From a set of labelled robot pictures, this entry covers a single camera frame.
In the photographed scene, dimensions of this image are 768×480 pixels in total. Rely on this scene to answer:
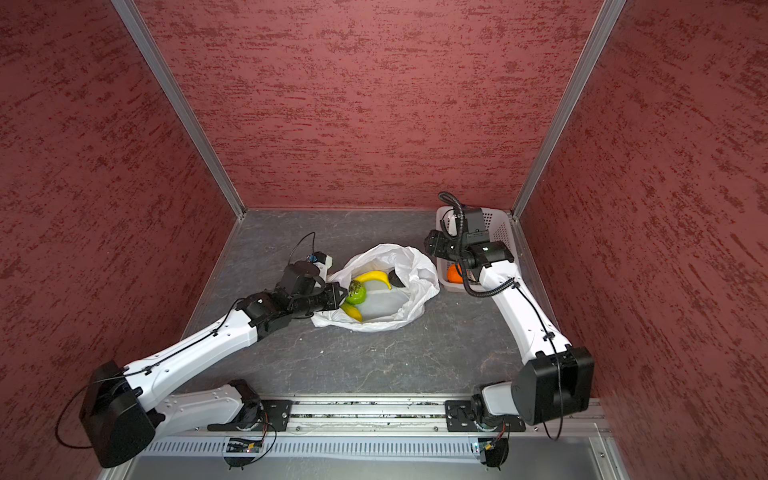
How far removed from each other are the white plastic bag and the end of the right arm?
0.22 ft

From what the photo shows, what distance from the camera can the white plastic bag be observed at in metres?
0.75

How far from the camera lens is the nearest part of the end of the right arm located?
1.84 feet
